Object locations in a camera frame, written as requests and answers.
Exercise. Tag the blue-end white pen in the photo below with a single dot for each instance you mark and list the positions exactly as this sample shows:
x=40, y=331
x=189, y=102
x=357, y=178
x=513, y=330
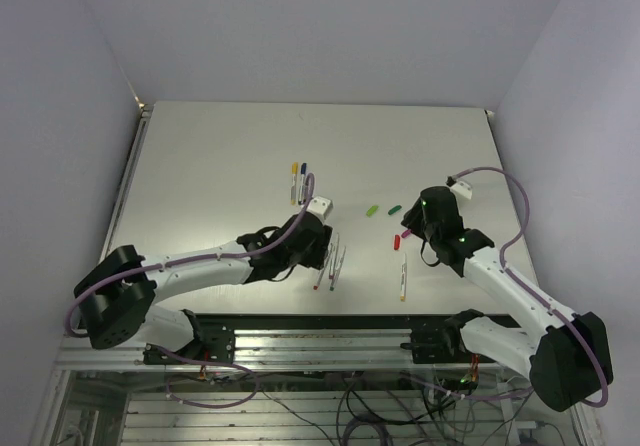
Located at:
x=301, y=190

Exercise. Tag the light green pen cap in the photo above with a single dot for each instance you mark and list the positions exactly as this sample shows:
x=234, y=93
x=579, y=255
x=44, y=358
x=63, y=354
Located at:
x=372, y=210

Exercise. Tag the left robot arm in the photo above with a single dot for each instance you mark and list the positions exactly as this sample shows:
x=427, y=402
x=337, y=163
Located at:
x=119, y=299

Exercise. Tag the orange-end pen on right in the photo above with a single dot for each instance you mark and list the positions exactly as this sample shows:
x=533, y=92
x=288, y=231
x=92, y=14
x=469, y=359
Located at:
x=403, y=278

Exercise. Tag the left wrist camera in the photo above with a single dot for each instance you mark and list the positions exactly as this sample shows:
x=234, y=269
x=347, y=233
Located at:
x=320, y=207

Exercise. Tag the aluminium frame rail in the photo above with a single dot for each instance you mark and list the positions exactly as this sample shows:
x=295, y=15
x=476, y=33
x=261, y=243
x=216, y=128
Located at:
x=260, y=351

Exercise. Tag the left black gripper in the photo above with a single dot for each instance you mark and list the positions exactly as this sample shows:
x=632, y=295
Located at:
x=320, y=252

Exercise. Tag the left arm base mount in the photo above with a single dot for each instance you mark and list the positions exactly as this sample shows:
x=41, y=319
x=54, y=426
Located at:
x=210, y=343

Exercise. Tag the red-end white pen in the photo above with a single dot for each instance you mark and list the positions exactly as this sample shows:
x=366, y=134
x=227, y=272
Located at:
x=321, y=276

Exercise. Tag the yellow-end white pen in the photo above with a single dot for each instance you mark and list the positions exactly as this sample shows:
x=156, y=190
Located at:
x=293, y=188

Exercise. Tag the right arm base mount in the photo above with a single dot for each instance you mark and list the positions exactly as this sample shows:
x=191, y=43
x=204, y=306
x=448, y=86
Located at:
x=435, y=341

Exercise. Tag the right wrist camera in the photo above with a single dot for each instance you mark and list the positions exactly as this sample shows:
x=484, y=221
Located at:
x=460, y=188

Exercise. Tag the purple-end white pen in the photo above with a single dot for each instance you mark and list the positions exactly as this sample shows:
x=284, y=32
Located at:
x=334, y=257

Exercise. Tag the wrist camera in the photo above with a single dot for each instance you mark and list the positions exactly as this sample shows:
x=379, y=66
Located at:
x=320, y=207
x=460, y=188

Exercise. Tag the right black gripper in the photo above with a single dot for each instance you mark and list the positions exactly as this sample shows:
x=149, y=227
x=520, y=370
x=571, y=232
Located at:
x=412, y=219

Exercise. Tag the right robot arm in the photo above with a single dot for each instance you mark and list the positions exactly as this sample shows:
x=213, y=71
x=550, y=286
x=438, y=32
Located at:
x=564, y=355

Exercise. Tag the green-end white pen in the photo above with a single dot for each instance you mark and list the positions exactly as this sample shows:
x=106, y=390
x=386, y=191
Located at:
x=338, y=268

